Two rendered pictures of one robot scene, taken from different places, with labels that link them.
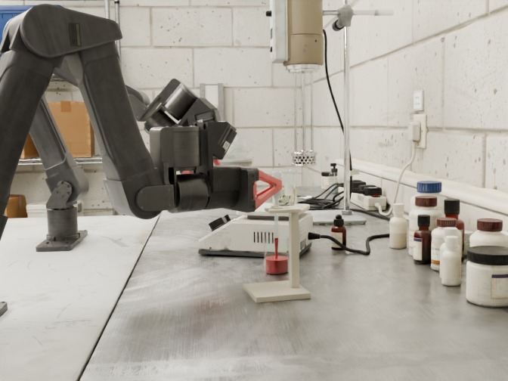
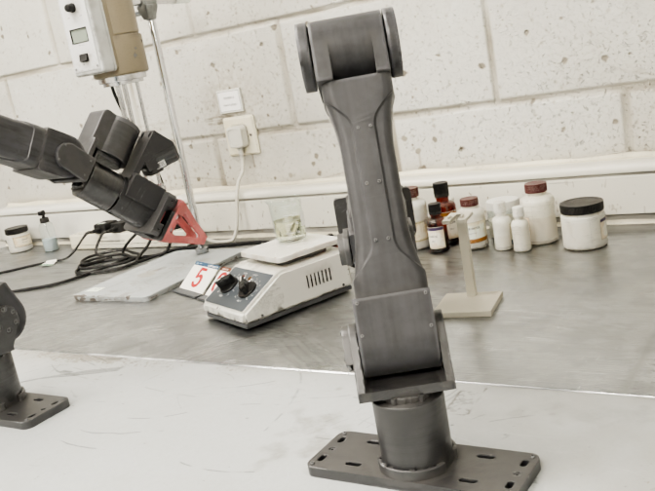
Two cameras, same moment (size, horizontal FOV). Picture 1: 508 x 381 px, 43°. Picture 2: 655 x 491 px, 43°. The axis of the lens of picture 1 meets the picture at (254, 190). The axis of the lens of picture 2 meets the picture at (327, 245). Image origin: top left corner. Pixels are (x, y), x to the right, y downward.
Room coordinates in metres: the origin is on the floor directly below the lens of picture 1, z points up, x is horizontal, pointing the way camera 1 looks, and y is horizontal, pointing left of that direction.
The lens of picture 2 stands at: (0.38, 0.91, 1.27)
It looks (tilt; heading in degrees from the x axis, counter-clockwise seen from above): 13 degrees down; 309
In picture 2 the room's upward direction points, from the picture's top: 10 degrees counter-clockwise
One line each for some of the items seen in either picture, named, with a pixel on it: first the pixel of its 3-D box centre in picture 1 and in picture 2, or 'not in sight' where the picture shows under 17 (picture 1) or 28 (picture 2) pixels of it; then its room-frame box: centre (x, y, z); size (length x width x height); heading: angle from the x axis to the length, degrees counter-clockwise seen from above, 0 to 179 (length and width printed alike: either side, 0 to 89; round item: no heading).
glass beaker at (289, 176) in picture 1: (283, 187); (286, 218); (1.23, -0.06, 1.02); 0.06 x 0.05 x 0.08; 48
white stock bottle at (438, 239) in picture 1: (446, 244); (472, 222); (1.04, -0.32, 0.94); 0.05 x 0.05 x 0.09
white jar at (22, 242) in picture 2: (329, 180); (19, 239); (2.37, -0.28, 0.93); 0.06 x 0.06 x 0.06
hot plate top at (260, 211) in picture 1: (274, 209); (289, 246); (1.21, -0.04, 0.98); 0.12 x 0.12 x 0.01; 73
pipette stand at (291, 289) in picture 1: (275, 250); (461, 262); (0.91, -0.03, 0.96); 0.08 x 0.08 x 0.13; 14
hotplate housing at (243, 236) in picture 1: (261, 230); (281, 278); (1.22, -0.01, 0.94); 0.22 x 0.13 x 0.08; 73
